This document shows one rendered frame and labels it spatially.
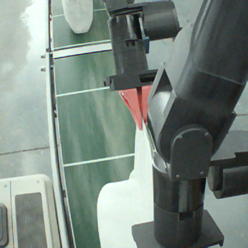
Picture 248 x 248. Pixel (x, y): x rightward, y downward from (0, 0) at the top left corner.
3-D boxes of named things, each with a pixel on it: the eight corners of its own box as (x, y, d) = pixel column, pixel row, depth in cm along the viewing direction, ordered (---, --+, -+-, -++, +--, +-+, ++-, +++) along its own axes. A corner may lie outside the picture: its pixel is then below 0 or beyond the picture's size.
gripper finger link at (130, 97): (172, 126, 55) (163, 71, 54) (131, 134, 54) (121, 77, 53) (162, 124, 62) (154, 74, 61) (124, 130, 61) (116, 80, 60)
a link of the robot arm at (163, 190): (148, 140, 35) (155, 168, 29) (210, 134, 35) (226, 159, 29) (150, 192, 37) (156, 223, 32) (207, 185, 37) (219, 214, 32)
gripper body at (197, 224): (223, 248, 35) (232, 203, 32) (143, 270, 34) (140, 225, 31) (205, 218, 41) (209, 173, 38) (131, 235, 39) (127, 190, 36)
